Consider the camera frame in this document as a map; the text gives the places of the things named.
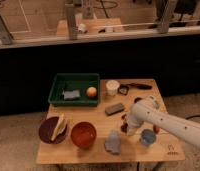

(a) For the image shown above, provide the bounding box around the yellow banana slice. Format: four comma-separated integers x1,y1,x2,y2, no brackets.
51,114,66,141

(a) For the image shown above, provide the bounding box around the dark brown plate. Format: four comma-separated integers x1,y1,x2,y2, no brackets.
38,117,68,144

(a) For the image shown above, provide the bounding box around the small metal cup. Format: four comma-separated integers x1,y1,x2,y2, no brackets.
134,97,143,103

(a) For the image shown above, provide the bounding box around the dark grey rectangular block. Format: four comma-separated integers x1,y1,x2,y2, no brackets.
105,103,125,116

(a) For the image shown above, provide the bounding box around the white paper cup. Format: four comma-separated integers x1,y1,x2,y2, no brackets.
106,80,120,96

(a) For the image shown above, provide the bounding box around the light blue crumpled cloth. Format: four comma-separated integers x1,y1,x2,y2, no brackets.
104,130,121,155

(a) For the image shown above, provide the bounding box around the wooden table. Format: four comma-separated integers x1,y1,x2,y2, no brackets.
36,79,185,164

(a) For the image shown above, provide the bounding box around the blue ceramic mug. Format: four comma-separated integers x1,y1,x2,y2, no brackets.
140,129,156,146

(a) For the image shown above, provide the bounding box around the orange red bowl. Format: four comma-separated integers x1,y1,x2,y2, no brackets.
71,122,97,149

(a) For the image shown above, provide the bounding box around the black cable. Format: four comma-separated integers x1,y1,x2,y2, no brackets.
185,114,200,121

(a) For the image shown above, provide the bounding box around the black handled tool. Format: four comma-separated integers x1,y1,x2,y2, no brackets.
126,83,152,90

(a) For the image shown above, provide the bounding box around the peach apple fruit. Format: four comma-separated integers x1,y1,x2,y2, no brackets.
86,87,97,98

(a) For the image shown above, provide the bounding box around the small black square box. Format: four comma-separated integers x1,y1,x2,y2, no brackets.
118,84,129,95

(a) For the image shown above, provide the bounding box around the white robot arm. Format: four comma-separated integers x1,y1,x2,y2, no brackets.
126,95,200,148

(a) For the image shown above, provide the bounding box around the green plastic tray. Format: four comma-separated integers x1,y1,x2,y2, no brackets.
48,73,100,107

